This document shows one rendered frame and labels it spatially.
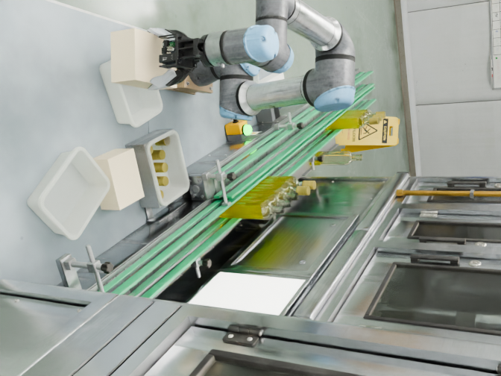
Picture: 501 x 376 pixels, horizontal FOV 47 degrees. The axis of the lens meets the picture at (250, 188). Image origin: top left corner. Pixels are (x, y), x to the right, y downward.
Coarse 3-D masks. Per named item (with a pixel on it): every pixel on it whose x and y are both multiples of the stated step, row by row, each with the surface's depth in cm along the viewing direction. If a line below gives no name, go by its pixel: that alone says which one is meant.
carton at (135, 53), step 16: (112, 32) 137; (128, 32) 134; (144, 32) 136; (112, 48) 137; (128, 48) 135; (144, 48) 137; (160, 48) 142; (112, 64) 137; (128, 64) 135; (144, 64) 137; (160, 64) 142; (112, 80) 137; (128, 80) 135; (144, 80) 137
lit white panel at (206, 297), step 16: (224, 272) 189; (208, 288) 181; (224, 288) 179; (240, 288) 178; (256, 288) 176; (272, 288) 174; (288, 288) 172; (208, 304) 172; (224, 304) 170; (240, 304) 169; (256, 304) 167; (272, 304) 165
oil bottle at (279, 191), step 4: (256, 188) 216; (260, 188) 215; (264, 188) 214; (268, 188) 213; (272, 188) 213; (276, 188) 212; (280, 188) 211; (248, 192) 214; (252, 192) 213; (256, 192) 212; (260, 192) 212; (264, 192) 211; (268, 192) 210; (272, 192) 209; (276, 192) 209; (280, 192) 209; (284, 192) 210; (280, 196) 209
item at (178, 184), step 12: (168, 132) 191; (180, 144) 197; (168, 156) 199; (180, 156) 197; (168, 168) 201; (180, 168) 199; (156, 180) 185; (168, 180) 202; (180, 180) 201; (168, 192) 198; (180, 192) 197
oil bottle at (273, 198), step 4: (244, 196) 211; (248, 196) 210; (252, 196) 209; (256, 196) 208; (260, 196) 208; (264, 196) 207; (268, 196) 206; (272, 196) 206; (276, 196) 206; (268, 200) 204; (272, 200) 204; (276, 200) 205; (276, 204) 205
